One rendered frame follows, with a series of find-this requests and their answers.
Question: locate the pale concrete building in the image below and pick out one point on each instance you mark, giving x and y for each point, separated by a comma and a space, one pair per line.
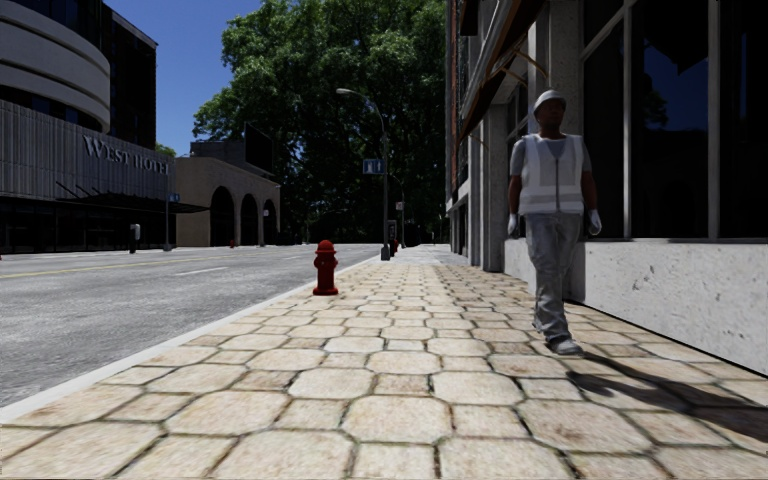
660, 150

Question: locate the grey street lamp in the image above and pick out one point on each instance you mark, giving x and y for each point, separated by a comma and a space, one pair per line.
384, 180

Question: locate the person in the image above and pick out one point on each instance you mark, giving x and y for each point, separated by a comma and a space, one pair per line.
551, 180

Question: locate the trees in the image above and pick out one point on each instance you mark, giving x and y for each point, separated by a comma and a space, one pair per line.
324, 90

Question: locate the tan arched building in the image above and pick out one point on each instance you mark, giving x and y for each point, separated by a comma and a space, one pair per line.
207, 198

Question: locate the white box on a post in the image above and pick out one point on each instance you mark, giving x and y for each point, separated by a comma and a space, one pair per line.
134, 235

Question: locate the sign on a post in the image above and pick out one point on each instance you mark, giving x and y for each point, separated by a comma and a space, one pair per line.
401, 222
167, 222

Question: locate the grey hotel building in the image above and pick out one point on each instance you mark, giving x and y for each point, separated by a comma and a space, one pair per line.
66, 132

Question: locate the red brick building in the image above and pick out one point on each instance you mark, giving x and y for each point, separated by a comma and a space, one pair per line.
453, 120

